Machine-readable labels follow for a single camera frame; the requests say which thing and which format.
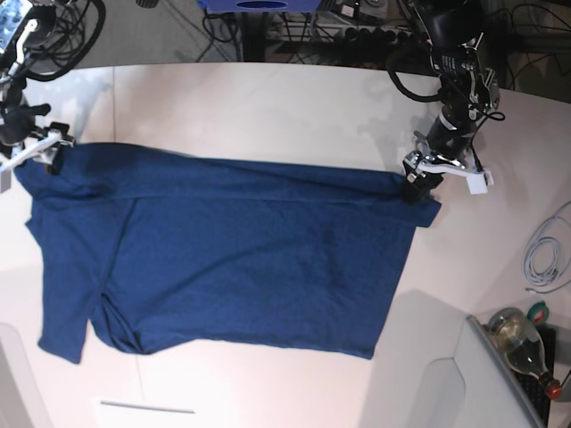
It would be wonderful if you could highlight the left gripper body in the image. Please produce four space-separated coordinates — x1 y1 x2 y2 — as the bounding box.
426 111 476 156

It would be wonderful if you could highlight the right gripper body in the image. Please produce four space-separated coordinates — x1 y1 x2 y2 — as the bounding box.
1 103 51 146

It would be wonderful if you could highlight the dark blue t-shirt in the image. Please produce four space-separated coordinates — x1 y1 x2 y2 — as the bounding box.
15 144 440 363

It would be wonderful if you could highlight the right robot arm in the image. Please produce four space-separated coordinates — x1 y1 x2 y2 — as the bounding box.
1 1 75 176

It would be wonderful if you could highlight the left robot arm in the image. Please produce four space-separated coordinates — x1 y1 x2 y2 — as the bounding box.
385 1 505 203

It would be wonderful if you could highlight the black power strip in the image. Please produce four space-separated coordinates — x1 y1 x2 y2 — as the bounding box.
342 26 414 45

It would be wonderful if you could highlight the clear plastic bottle red cap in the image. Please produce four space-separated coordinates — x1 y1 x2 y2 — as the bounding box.
487 308 563 400

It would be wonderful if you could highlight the green tape roll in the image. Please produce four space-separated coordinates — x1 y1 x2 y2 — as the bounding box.
526 300 550 326

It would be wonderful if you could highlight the blue plastic bin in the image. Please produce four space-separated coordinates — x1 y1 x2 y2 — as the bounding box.
199 0 321 13

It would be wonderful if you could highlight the coiled black cable on floor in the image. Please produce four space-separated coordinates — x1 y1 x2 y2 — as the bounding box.
26 0 106 84

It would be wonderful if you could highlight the coiled light grey cable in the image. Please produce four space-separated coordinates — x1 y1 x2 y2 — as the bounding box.
522 209 571 295

